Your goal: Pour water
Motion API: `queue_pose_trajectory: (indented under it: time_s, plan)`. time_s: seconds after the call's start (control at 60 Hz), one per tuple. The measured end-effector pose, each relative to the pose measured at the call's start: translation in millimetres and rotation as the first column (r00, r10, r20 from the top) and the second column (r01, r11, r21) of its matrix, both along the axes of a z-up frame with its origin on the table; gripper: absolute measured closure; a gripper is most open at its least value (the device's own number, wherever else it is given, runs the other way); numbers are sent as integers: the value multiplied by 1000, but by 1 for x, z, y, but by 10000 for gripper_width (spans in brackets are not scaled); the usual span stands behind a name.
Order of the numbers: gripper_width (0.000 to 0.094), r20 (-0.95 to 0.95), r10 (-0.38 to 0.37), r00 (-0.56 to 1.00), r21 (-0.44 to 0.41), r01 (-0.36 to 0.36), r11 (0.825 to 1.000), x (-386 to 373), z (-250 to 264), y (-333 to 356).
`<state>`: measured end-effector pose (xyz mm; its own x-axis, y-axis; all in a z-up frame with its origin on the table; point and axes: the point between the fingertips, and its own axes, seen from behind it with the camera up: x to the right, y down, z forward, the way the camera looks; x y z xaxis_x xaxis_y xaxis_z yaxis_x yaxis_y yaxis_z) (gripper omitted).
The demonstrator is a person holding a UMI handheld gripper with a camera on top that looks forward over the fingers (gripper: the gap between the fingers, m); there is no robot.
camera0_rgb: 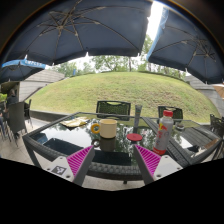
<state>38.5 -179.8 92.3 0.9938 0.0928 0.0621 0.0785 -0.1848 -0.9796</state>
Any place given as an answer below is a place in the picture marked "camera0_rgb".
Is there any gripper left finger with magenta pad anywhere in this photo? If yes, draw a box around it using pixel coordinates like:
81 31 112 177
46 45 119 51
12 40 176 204
45 145 95 186

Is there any grey umbrella pole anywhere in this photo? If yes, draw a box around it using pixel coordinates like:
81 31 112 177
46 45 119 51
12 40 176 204
133 105 142 133

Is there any blue umbrella left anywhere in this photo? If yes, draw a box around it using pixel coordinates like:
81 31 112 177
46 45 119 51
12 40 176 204
0 59 46 83

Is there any glass top wicker table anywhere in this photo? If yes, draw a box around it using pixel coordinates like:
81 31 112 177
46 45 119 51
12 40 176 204
21 111 201 182

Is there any navy umbrella right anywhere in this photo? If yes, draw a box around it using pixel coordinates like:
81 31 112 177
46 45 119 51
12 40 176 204
147 7 224 84

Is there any seated person far left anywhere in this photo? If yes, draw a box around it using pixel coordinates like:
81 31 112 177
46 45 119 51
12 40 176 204
6 89 18 107

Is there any yellow paper on table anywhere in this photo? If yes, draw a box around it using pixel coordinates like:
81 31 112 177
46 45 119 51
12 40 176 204
61 117 89 128

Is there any plastic bottle with red cap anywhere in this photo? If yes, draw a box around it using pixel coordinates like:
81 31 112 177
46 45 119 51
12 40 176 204
153 110 174 155

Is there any dark wicker chair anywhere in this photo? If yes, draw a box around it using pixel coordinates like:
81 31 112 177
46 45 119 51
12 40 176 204
96 100 131 121
157 105 184 120
7 102 27 141

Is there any dark slatted table right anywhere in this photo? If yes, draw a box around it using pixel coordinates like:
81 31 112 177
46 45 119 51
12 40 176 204
143 116 224 168

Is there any dark wicker chair right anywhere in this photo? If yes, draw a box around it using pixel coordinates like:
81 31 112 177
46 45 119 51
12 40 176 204
157 105 184 120

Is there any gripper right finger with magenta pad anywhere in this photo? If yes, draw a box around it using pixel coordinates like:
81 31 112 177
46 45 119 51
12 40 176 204
134 144 182 184

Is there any large navy umbrella centre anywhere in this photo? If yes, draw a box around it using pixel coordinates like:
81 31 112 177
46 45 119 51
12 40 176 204
1 0 152 65

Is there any small dark ashtray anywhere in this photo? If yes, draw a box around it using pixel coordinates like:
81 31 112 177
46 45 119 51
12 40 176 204
175 123 185 131

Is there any dark wicker chair far left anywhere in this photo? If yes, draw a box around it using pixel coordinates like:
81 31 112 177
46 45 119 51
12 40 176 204
7 102 27 141

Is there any cream mug with yellow handle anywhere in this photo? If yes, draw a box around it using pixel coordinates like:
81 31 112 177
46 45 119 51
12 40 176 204
91 119 117 139

